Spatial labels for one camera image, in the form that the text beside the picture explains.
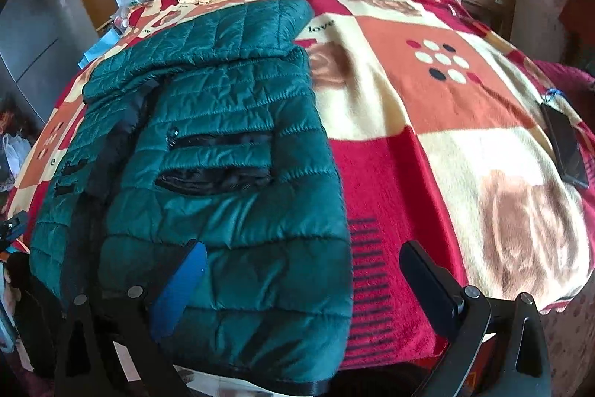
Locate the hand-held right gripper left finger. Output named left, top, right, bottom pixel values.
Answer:
left=53, top=239, right=208, bottom=397

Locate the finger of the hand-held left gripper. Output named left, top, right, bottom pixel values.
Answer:
left=0, top=212, right=29, bottom=249

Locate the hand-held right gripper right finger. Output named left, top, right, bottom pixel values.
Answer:
left=399, top=240, right=554, bottom=397

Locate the teal quilted puffer jacket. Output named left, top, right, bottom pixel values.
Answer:
left=29, top=0, right=354, bottom=384

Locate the white plastic bag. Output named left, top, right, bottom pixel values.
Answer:
left=2, top=132, right=29, bottom=175

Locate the red orange printed blanket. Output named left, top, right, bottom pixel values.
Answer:
left=4, top=0, right=595, bottom=379

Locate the pink dotted bed sheet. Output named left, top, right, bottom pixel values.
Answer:
left=541, top=292, right=595, bottom=384

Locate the grey refrigerator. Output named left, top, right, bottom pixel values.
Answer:
left=0, top=0, right=100, bottom=123

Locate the light blue cloth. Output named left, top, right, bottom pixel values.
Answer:
left=79, top=29, right=124, bottom=67

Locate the black smartphone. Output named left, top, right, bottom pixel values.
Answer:
left=539, top=102, right=590, bottom=188

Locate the maroon cushion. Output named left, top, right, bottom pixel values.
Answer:
left=532, top=60, right=595, bottom=100

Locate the hanging dark red cloth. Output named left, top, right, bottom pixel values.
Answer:
left=560, top=0, right=595, bottom=49

